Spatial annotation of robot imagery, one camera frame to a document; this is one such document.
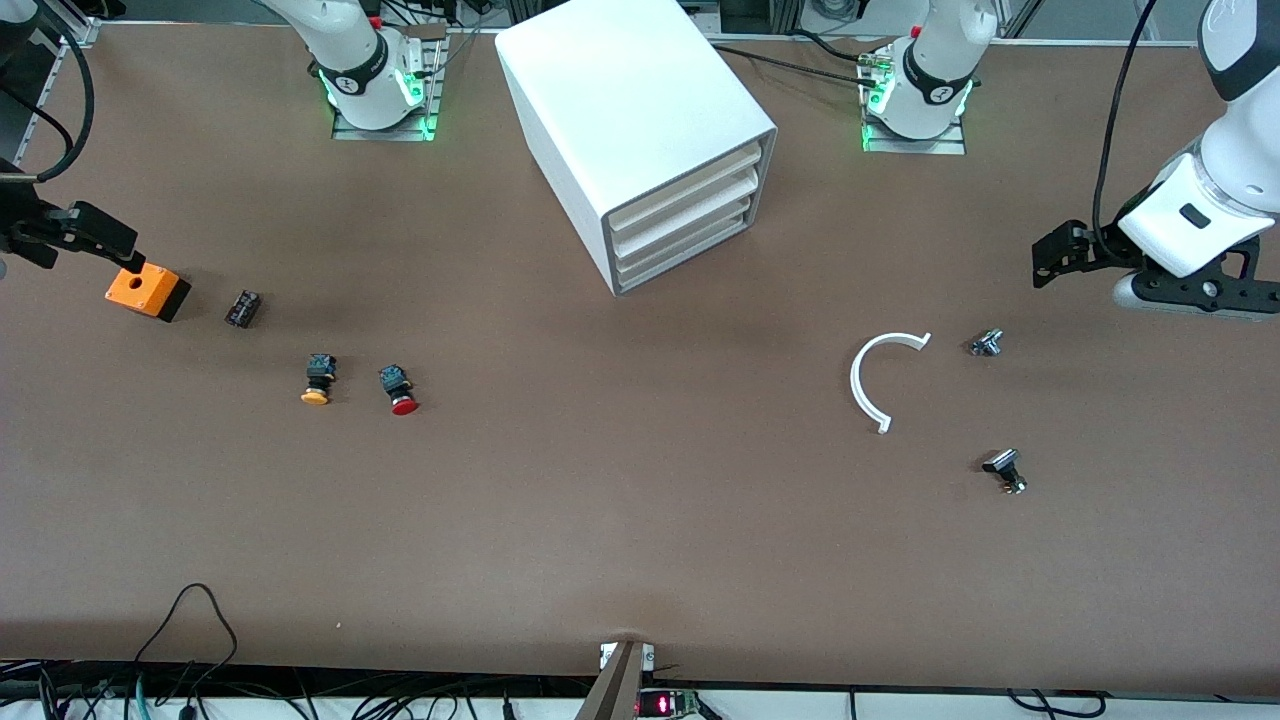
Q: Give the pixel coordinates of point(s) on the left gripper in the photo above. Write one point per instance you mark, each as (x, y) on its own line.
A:
(1092, 252)

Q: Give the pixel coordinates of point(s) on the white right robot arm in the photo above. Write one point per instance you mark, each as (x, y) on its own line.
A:
(365, 60)

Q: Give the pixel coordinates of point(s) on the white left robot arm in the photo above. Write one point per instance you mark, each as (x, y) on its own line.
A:
(935, 70)

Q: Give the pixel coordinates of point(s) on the yellow mushroom push button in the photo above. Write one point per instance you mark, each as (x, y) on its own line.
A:
(318, 378)

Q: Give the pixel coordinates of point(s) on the red mushroom push button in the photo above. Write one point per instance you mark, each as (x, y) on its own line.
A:
(398, 388)

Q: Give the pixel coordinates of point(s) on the small black contact block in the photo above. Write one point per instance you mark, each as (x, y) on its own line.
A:
(243, 309)

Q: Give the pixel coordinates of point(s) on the white curved plastic arc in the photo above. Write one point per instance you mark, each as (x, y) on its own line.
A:
(855, 380)

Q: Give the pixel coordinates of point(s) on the red display electronics board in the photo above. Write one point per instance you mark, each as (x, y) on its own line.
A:
(660, 705)

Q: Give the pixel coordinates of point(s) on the orange button enclosure box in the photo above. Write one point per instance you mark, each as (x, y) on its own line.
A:
(140, 288)

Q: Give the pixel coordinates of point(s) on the small silver metal switch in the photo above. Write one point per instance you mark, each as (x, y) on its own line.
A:
(986, 344)

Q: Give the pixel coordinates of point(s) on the aluminium frame rail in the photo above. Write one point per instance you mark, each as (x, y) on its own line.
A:
(1100, 42)
(80, 30)

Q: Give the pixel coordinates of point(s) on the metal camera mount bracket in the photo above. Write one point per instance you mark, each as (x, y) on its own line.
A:
(615, 690)

